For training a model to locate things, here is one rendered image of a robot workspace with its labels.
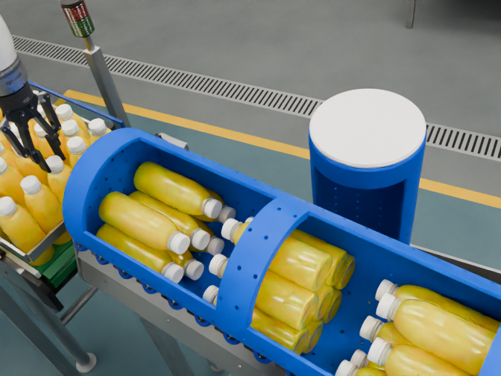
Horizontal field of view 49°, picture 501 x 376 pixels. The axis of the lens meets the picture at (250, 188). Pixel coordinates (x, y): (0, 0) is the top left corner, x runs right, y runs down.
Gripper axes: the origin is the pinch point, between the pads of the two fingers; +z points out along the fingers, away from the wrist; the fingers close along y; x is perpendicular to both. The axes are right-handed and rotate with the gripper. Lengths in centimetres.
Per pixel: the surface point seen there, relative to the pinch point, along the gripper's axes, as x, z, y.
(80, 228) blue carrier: -24.2, -0.9, -11.7
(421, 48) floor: -5, 113, 225
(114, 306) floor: 34, 113, 5
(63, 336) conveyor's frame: 24, 86, -19
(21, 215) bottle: -2.7, 6.0, -13.6
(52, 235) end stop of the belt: -4.8, 15.4, -11.0
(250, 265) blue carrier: -63, -9, -5
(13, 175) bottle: 9.8, 6.3, -6.3
